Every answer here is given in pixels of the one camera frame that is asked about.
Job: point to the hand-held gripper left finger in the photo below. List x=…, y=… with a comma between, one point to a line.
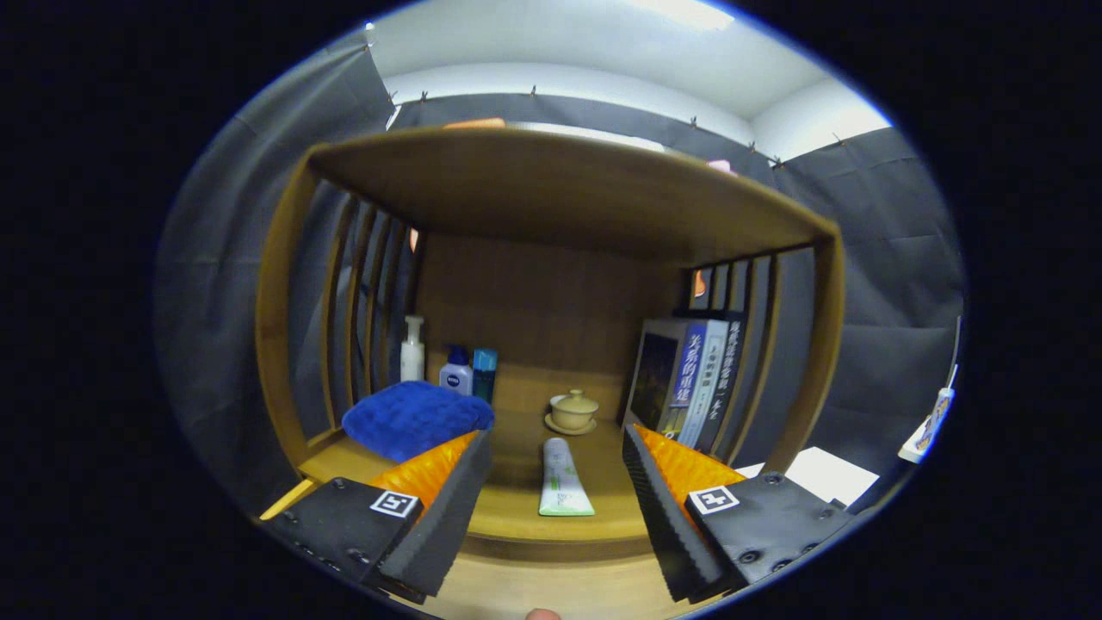
x=443, y=517

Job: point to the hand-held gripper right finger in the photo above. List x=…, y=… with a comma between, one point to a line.
x=667, y=517

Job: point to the white green tube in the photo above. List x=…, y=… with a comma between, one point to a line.
x=564, y=486

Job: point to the wooden drawer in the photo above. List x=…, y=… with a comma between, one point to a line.
x=551, y=590

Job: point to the wooden countertop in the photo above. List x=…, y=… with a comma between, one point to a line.
x=516, y=465

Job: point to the wooden cabinet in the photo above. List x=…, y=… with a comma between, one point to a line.
x=551, y=189

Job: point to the blue folded towel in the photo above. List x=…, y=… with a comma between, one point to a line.
x=405, y=418

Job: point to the white blue lotion bottle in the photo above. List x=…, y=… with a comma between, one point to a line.
x=456, y=379

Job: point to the beige lidded teacup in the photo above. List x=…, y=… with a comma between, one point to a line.
x=572, y=413

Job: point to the white spine book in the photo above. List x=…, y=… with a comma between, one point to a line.
x=708, y=379

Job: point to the blue spine book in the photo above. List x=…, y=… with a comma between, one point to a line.
x=663, y=370

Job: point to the teal bottle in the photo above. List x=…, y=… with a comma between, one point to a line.
x=485, y=370

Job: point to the white pump bottle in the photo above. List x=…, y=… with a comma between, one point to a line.
x=412, y=357

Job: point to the white box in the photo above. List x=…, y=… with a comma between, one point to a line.
x=826, y=474

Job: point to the black spine book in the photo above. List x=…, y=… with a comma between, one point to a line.
x=730, y=362

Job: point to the printed paper cup with straw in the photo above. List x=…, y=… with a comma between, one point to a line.
x=934, y=422

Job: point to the black backdrop cloth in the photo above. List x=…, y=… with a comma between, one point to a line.
x=215, y=301

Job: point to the white wall shelf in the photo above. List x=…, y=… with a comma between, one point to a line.
x=911, y=451

